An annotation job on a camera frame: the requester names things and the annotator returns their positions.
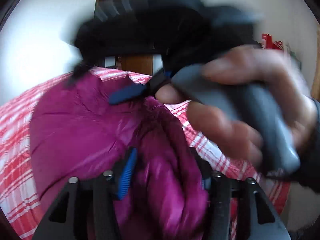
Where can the dark wooden door frame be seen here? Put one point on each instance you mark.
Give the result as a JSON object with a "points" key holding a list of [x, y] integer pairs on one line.
{"points": [[105, 5]]}

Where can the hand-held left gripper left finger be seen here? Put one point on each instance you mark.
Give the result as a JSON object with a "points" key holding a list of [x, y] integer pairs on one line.
{"points": [[127, 172]]}

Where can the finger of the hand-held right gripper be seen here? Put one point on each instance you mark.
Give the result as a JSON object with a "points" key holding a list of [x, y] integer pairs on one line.
{"points": [[125, 93]]}

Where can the magenta down jacket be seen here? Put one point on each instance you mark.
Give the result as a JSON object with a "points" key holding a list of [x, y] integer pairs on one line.
{"points": [[87, 130]]}

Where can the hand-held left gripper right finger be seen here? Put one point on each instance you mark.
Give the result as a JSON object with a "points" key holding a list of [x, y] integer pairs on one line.
{"points": [[220, 197]]}

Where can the person's right hand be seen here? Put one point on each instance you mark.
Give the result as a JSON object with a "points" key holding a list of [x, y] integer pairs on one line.
{"points": [[287, 80]]}

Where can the red item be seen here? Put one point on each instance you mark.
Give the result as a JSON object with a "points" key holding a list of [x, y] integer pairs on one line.
{"points": [[270, 42]]}

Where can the bed with red plaid sheet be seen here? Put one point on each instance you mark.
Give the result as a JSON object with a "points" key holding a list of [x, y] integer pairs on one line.
{"points": [[15, 142]]}

